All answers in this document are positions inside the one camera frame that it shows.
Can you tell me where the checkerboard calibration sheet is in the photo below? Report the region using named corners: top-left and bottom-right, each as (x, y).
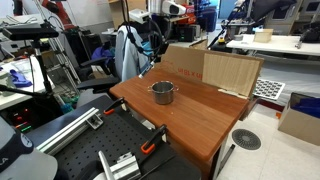
top-left (252, 77), bottom-right (287, 102)

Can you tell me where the white long table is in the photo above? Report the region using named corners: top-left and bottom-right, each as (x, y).
top-left (225, 33), bottom-right (320, 57)

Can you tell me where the orange black bar clamp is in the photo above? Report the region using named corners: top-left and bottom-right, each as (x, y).
top-left (140, 124), bottom-right (168, 155)
top-left (102, 96), bottom-right (127, 117)

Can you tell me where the stainless steel pot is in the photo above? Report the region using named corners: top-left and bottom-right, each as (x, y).
top-left (147, 80), bottom-right (180, 106)

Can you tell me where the white desk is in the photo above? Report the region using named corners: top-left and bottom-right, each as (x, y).
top-left (0, 56), bottom-right (48, 112)

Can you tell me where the brown cardboard sheet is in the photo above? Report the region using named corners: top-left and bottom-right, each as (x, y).
top-left (154, 44), bottom-right (265, 100)

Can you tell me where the blue cloth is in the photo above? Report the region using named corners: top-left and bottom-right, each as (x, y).
top-left (8, 68), bottom-right (34, 89)

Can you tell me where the short aluminium extrusion bracket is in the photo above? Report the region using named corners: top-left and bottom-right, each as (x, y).
top-left (93, 150), bottom-right (143, 180)

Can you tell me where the open cardboard box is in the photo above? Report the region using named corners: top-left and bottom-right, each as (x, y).
top-left (277, 91), bottom-right (320, 147)

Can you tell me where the black white dry-erase marker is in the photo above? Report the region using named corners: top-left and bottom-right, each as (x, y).
top-left (138, 59), bottom-right (157, 80)

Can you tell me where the black office chair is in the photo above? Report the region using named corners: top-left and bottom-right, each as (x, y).
top-left (75, 55), bottom-right (122, 98)

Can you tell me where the black perforated breadboard plate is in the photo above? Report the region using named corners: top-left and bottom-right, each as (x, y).
top-left (25, 94), bottom-right (203, 180)

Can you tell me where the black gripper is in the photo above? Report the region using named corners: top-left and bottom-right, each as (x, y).
top-left (151, 40), bottom-right (170, 65)

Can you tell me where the black computer with lights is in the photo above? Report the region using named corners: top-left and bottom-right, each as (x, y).
top-left (4, 107), bottom-right (36, 135)

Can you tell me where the red cola carton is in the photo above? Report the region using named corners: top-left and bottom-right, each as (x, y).
top-left (181, 3), bottom-right (198, 25)

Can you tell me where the navy grey baseball cap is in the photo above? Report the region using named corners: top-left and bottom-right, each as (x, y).
top-left (0, 115), bottom-right (59, 180)

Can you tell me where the light blue jacket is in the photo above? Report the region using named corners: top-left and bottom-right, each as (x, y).
top-left (114, 25), bottom-right (150, 83)

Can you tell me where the long aluminium extrusion bar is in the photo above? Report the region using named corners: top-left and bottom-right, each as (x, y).
top-left (35, 106), bottom-right (105, 156)

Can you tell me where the small wooden box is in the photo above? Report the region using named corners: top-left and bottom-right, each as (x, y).
top-left (252, 28), bottom-right (275, 44)

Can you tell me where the round floor drain grate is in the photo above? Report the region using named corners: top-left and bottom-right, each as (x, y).
top-left (231, 128), bottom-right (263, 152)

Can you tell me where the grey metal table leg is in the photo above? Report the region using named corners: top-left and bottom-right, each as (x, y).
top-left (217, 143), bottom-right (236, 172)

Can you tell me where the black camera tripod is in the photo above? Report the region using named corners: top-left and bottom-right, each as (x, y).
top-left (0, 39), bottom-right (65, 118)

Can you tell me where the black stereo camera bar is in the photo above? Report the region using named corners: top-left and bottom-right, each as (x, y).
top-left (2, 27), bottom-right (60, 42)

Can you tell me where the purple backpack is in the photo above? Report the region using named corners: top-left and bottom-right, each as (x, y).
top-left (90, 45), bottom-right (115, 63)

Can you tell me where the black bag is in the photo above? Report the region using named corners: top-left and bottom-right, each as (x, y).
top-left (297, 20), bottom-right (320, 45)

